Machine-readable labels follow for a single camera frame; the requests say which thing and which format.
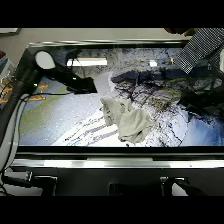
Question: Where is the white garment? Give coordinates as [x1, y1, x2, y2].
[99, 95, 155, 145]

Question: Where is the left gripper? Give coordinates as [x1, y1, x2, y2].
[66, 76, 98, 96]

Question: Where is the black cable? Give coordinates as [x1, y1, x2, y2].
[0, 93, 32, 183]

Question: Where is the silver frame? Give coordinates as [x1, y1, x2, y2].
[0, 156, 224, 197]

